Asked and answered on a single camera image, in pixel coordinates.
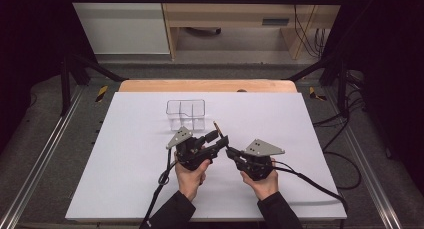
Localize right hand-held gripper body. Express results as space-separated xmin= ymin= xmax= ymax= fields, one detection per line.
xmin=234 ymin=138 xmax=286 ymax=182

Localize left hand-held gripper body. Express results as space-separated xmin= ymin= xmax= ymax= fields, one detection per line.
xmin=165 ymin=126 xmax=218 ymax=172

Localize clear acrylic organizer box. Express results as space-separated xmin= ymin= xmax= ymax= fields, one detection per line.
xmin=166 ymin=99 xmax=207 ymax=132

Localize person's right hand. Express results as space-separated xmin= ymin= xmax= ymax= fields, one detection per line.
xmin=240 ymin=158 xmax=280 ymax=202

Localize person's left hand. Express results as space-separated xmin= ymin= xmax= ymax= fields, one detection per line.
xmin=173 ymin=152 xmax=212 ymax=202

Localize wooden table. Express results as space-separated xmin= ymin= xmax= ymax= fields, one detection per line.
xmin=118 ymin=78 xmax=298 ymax=94

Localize white table sheet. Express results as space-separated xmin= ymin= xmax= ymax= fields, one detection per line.
xmin=65 ymin=91 xmax=348 ymax=222

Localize yellow black tape marker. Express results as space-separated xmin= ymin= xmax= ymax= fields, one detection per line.
xmin=307 ymin=86 xmax=328 ymax=102
xmin=95 ymin=85 xmax=110 ymax=104

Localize black metal stand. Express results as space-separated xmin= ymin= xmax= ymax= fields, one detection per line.
xmin=59 ymin=51 xmax=130 ymax=117
xmin=285 ymin=51 xmax=352 ymax=119

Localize beige wooden desk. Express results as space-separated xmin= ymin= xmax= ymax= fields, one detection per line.
xmin=159 ymin=0 xmax=348 ymax=61

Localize teal desk label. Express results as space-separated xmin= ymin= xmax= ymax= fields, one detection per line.
xmin=261 ymin=17 xmax=291 ymax=27

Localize white cabinet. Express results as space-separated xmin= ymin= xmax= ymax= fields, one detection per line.
xmin=65 ymin=0 xmax=171 ymax=55

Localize black curtain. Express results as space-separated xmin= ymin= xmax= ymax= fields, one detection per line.
xmin=0 ymin=0 xmax=98 ymax=157
xmin=328 ymin=0 xmax=424 ymax=197

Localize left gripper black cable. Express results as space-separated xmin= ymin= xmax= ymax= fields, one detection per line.
xmin=139 ymin=148 xmax=178 ymax=229

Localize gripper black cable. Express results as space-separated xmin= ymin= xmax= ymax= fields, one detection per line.
xmin=272 ymin=160 xmax=350 ymax=229
xmin=139 ymin=148 xmax=178 ymax=229

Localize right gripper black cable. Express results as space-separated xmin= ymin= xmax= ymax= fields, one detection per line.
xmin=272 ymin=160 xmax=350 ymax=229

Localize black floor cables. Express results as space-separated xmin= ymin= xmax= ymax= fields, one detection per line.
xmin=312 ymin=69 xmax=368 ymax=191

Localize aluminium floor rail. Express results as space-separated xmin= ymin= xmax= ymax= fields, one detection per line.
xmin=0 ymin=84 xmax=85 ymax=229
xmin=323 ymin=85 xmax=405 ymax=229

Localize bundle of hanging cables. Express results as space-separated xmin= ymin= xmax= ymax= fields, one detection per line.
xmin=292 ymin=0 xmax=328 ymax=59

